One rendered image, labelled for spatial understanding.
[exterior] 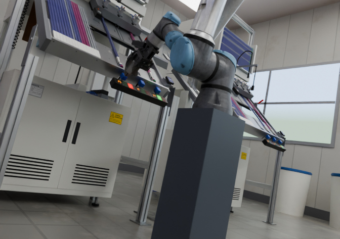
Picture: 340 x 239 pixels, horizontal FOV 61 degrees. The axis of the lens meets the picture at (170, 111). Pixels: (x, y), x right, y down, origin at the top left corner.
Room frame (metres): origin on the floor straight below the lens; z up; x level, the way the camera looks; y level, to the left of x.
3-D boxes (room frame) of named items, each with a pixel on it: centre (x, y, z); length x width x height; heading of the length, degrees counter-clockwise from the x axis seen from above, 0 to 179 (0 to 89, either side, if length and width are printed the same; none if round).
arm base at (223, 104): (1.06, -0.15, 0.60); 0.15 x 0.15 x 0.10
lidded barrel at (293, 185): (3.89, -1.77, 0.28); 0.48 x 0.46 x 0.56; 128
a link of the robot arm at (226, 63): (1.05, -0.15, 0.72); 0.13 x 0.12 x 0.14; 124
